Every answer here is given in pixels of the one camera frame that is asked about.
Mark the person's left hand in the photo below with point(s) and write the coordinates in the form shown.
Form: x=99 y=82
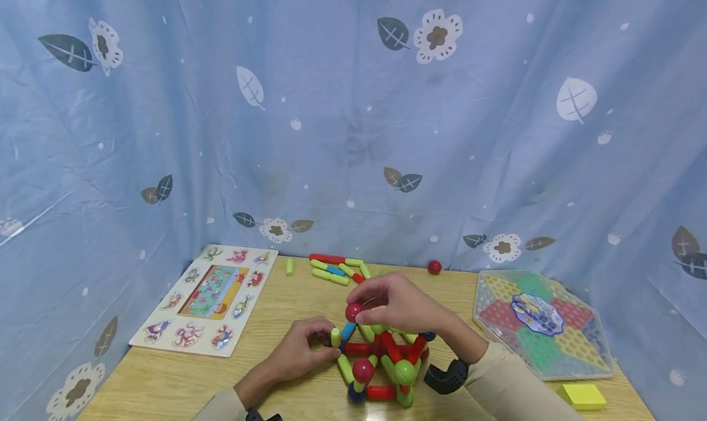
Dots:
x=295 y=353

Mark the person's right hand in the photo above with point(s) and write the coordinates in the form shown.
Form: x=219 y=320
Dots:
x=411 y=307

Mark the short yellow-green magnetic stick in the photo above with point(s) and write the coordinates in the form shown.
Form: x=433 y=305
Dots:
x=335 y=337

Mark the magnetic stick and ball structure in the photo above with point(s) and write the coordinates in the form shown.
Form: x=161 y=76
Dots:
x=393 y=359

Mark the dark red magnetic ball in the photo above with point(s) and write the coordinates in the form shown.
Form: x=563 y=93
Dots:
x=352 y=312

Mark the person's left forearm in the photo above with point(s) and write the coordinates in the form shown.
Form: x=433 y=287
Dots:
x=232 y=399

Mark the person's right forearm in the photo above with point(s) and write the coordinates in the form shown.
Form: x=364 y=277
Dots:
x=513 y=384

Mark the black wrist band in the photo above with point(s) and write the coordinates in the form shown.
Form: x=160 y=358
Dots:
x=259 y=416
x=448 y=377

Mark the short green magnetic stick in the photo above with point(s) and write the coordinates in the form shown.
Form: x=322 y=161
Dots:
x=289 y=267

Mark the pile of loose magnetic sticks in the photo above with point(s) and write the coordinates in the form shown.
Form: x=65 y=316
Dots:
x=331 y=269

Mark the animal puzzle board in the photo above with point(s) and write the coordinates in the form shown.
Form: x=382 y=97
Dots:
x=207 y=301

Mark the hexagonal colourful checkers board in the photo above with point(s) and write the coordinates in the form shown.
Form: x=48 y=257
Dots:
x=544 y=323

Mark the yellow sticky note pad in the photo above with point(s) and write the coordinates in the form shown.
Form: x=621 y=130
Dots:
x=582 y=396

